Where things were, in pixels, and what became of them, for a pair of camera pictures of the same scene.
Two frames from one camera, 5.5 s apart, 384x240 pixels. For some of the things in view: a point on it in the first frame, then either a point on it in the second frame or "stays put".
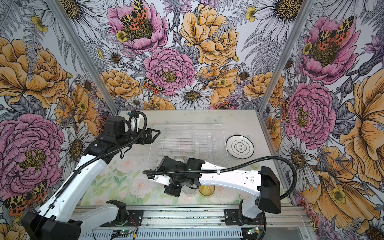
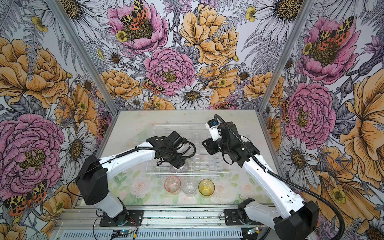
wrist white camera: x=162 y=178 → x=214 y=129
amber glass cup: x=206 y=190 stays put
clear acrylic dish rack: x=207 y=142 stays put
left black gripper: x=149 y=140 → x=177 y=163
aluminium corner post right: x=304 y=12 stays put
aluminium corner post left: x=83 y=57 stays put
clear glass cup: x=188 y=190 stays put
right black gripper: x=175 y=192 → x=210 y=145
